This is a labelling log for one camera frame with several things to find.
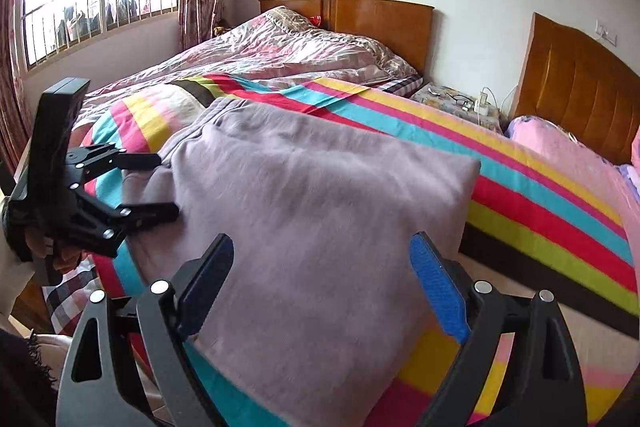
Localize lilac pants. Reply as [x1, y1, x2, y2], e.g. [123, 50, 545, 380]
[122, 98, 480, 426]

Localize person's left hand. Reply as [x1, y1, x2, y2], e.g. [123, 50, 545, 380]
[25, 228, 82, 274]

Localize plaid checkered cloth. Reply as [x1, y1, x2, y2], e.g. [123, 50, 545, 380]
[42, 256, 103, 336]

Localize rainbow striped bed sheet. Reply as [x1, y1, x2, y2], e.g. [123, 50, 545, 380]
[72, 74, 639, 425]

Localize floral pink crumpled quilt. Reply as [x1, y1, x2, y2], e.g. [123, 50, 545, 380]
[75, 5, 423, 128]

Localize pink bed sheet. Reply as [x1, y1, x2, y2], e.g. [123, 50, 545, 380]
[506, 116, 639, 232]

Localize white power strip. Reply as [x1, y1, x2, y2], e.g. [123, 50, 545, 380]
[474, 90, 490, 116]

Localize nightstand with floral cloth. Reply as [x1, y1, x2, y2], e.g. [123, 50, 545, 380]
[410, 82, 502, 134]

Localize padded brown headboard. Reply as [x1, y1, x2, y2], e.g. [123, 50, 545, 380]
[509, 13, 640, 164]

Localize flat wooden headboard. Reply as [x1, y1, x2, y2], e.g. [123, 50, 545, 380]
[259, 0, 435, 74]

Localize white wall socket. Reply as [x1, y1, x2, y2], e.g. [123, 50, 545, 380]
[594, 20, 617, 48]

